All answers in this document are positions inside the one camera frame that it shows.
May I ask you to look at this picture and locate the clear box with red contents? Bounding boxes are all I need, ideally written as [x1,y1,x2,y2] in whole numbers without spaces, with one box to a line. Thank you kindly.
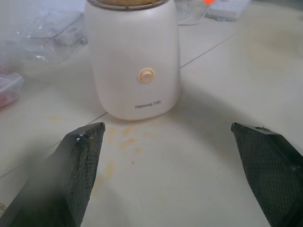
[0,72,26,108]

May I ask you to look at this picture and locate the white power cable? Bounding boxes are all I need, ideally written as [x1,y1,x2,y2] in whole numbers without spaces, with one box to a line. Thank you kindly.
[177,6,214,26]

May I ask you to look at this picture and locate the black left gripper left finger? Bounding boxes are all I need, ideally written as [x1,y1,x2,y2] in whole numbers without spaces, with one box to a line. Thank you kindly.
[0,122,106,227]

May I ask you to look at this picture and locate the white Joyoung blender base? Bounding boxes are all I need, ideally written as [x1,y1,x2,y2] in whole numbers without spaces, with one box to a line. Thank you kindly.
[84,1,182,122]

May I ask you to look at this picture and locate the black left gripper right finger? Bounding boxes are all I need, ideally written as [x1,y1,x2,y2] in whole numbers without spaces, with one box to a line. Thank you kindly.
[231,122,303,227]

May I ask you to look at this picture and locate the white power strip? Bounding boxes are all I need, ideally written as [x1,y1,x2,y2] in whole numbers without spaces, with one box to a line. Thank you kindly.
[205,0,252,23]

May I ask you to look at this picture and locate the clear crumpled plastic bags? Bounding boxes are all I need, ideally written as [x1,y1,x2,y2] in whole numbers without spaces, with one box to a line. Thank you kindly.
[0,7,89,70]

